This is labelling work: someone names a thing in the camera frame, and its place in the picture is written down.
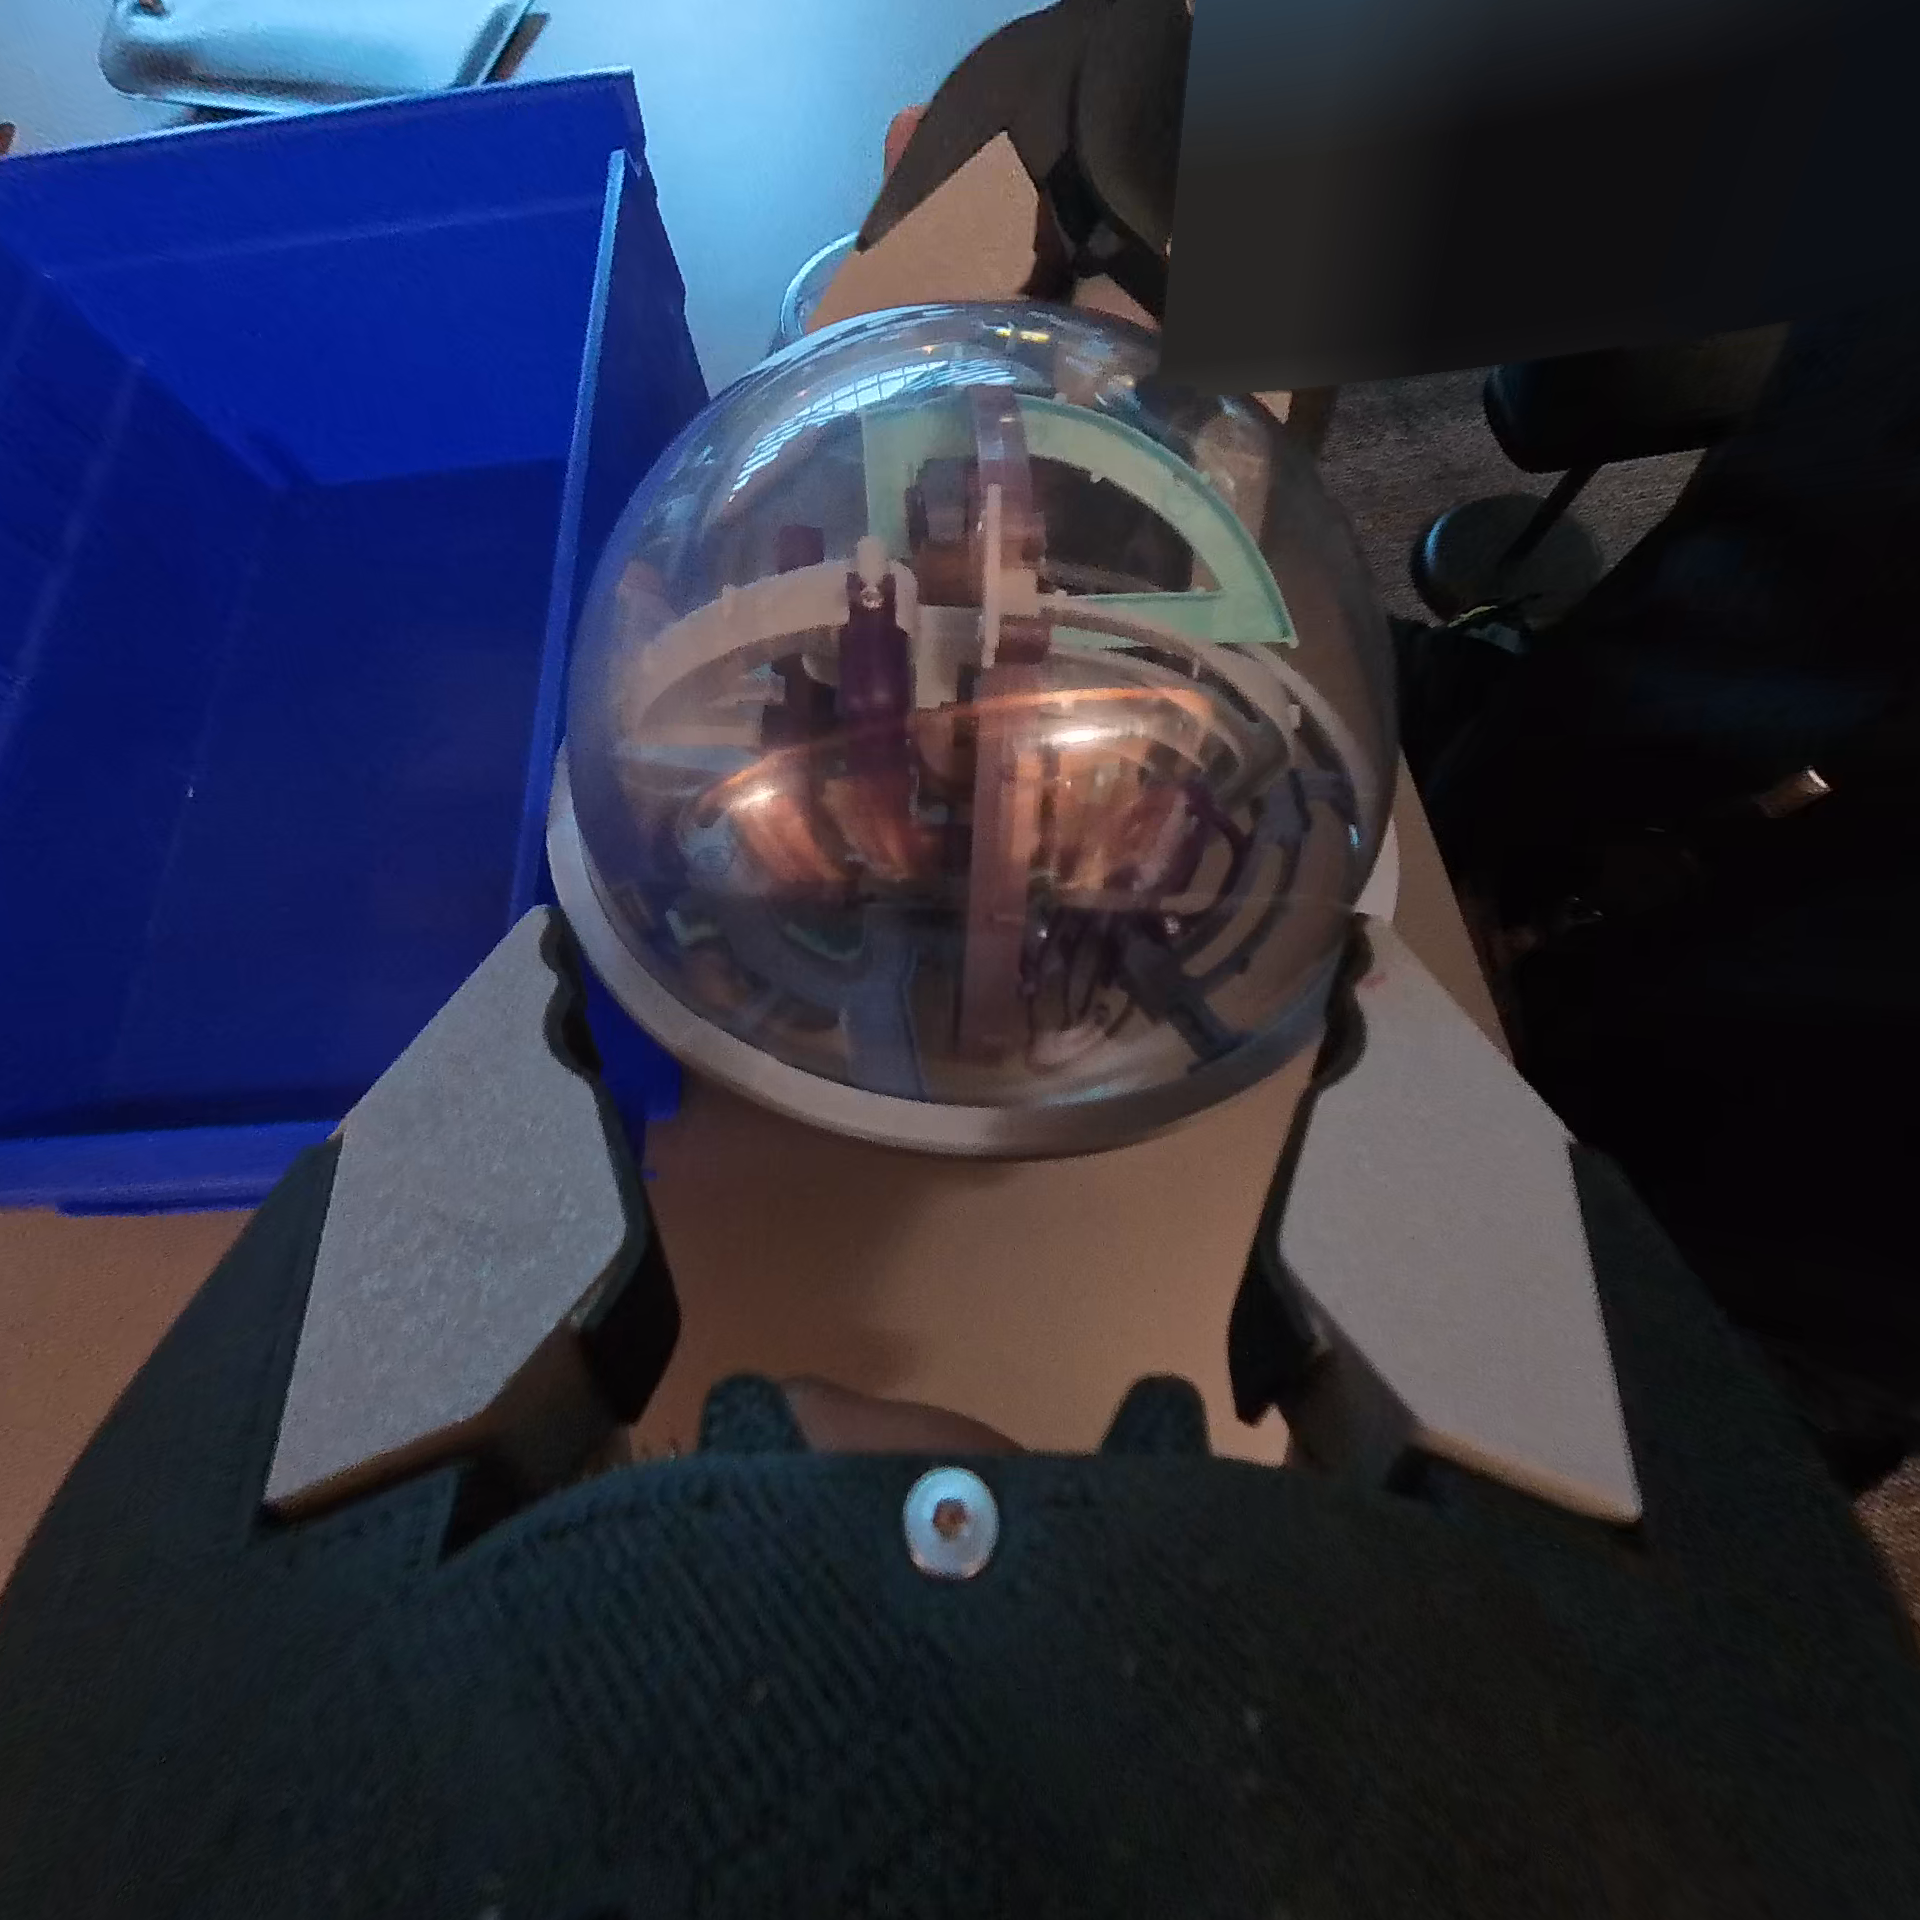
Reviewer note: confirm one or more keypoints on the person's dark clothing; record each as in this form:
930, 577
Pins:
1723, 974

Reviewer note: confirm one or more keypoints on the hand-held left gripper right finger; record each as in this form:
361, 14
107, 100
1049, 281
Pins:
1440, 1261

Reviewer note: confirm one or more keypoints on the blue plastic bin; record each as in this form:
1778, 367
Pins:
300, 676

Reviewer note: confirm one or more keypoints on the clear ball stand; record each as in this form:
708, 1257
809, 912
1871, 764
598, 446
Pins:
796, 284

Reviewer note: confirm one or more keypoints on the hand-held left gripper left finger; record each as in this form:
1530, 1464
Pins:
450, 1244

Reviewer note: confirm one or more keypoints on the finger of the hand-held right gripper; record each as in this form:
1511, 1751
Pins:
944, 255

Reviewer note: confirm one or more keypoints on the clear plastic maze ball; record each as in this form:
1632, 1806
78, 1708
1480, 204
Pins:
975, 721

